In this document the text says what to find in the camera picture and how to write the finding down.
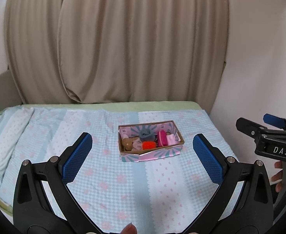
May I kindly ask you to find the orange sock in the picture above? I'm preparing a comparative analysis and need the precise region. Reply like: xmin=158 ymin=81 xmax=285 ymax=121
xmin=142 ymin=141 xmax=157 ymax=150

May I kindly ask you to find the person's left hand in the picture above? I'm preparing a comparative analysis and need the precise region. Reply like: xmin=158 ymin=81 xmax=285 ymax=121
xmin=121 ymin=223 xmax=137 ymax=234

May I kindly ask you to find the light pink cloth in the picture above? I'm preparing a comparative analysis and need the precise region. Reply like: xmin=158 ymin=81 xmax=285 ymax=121
xmin=132 ymin=138 xmax=143 ymax=151

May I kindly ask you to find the grey sock ball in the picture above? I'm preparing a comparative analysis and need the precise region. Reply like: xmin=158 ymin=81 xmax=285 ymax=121
xmin=139 ymin=129 xmax=154 ymax=142

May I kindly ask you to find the beige curtain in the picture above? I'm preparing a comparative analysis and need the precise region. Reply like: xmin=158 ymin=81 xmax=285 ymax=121
xmin=4 ymin=0 xmax=231 ymax=104

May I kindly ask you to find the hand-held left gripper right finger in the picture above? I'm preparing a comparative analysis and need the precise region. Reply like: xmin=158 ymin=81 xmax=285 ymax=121
xmin=192 ymin=134 xmax=274 ymax=234

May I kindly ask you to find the light blue patterned blanket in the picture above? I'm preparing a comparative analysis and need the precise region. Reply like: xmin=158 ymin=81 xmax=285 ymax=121
xmin=0 ymin=107 xmax=246 ymax=234

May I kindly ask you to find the magenta pink sock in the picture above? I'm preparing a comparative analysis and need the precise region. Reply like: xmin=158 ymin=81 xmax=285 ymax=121
xmin=157 ymin=130 xmax=169 ymax=147

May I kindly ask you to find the person's right hand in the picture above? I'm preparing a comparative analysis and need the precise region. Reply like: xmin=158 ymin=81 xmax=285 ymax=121
xmin=270 ymin=161 xmax=286 ymax=193

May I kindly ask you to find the pink and teal cardboard box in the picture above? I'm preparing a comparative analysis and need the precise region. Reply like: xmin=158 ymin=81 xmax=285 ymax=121
xmin=118 ymin=120 xmax=185 ymax=163

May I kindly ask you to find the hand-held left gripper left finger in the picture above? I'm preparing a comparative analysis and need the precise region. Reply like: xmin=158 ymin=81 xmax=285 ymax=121
xmin=12 ymin=132 xmax=93 ymax=234

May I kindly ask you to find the light green bed sheet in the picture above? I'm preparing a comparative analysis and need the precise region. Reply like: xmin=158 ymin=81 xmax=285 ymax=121
xmin=0 ymin=101 xmax=205 ymax=217

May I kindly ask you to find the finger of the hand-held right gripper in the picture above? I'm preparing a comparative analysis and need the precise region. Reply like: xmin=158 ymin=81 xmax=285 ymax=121
xmin=263 ymin=113 xmax=286 ymax=132
xmin=236 ymin=117 xmax=268 ymax=140

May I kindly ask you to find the brown bear plush toy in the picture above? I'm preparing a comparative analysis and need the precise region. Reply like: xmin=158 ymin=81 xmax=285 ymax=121
xmin=122 ymin=138 xmax=134 ymax=152

